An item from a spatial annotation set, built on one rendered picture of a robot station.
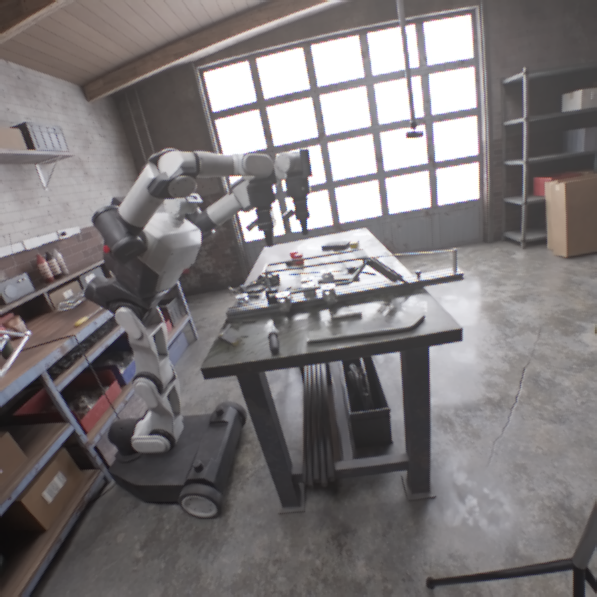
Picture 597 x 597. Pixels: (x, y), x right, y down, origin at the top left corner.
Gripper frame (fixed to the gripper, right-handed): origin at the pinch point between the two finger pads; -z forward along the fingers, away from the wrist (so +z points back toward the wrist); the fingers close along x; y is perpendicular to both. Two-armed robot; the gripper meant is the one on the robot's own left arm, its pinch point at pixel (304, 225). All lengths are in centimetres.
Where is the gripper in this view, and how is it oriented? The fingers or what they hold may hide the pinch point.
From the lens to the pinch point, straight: 114.3
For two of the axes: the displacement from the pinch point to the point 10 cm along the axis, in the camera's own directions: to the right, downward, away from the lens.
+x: 0.2, -3.6, 9.3
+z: -1.7, -9.2, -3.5
